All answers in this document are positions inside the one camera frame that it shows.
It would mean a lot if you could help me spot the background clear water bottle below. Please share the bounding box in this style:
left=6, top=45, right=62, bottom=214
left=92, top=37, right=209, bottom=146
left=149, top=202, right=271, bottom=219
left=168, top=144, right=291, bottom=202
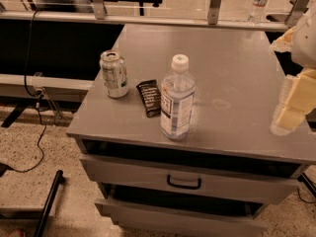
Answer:
left=248, top=0, right=269, bottom=26

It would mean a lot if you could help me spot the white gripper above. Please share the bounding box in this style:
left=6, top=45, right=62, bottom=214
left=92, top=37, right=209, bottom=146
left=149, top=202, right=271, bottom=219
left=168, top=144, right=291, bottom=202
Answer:
left=270, top=3, right=316, bottom=136

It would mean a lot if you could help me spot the lower grey drawer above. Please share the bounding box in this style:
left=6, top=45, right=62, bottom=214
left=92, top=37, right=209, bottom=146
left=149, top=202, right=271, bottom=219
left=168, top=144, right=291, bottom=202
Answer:
left=95, top=197, right=267, bottom=237

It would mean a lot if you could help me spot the metal guard rail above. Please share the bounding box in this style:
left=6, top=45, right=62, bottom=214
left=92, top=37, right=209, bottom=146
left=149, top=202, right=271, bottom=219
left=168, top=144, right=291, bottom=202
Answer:
left=0, top=0, right=315, bottom=32

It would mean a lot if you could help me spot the black power cable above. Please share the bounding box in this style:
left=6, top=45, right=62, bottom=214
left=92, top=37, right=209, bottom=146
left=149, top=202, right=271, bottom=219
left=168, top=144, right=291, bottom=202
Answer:
left=6, top=10, right=47, bottom=174

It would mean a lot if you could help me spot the clear blue plastic bottle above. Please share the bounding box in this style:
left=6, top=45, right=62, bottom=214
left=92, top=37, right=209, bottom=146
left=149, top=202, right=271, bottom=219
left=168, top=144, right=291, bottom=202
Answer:
left=160, top=54, right=196, bottom=140

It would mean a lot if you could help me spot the silver soda can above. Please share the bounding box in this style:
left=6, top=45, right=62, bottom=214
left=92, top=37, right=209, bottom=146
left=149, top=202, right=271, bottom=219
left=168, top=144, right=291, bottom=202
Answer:
left=100, top=49, right=128, bottom=98

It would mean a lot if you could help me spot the black drawer handle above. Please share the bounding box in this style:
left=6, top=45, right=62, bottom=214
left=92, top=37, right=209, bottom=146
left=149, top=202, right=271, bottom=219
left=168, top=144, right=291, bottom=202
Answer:
left=166, top=175, right=201, bottom=191

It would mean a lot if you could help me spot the grey drawer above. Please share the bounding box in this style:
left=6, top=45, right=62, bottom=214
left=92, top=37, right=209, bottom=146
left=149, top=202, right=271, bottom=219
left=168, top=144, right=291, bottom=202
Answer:
left=80, top=154, right=298, bottom=204
left=95, top=197, right=267, bottom=237

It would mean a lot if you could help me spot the black snack bar wrapper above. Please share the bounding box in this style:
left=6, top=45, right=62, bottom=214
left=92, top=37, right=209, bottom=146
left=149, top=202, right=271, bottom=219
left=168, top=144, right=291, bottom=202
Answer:
left=136, top=80, right=161, bottom=118

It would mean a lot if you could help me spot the black metal leg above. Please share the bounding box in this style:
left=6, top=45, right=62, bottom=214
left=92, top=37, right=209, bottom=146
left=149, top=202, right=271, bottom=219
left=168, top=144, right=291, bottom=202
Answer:
left=33, top=170, right=64, bottom=237

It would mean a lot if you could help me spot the grey drawer cabinet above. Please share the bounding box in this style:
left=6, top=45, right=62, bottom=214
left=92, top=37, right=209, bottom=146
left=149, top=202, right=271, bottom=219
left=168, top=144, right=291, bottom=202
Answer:
left=68, top=25, right=316, bottom=223

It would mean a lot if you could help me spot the upper grey drawer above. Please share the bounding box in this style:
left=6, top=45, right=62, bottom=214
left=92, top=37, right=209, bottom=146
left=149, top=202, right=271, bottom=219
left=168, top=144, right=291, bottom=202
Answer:
left=80, top=154, right=298, bottom=204

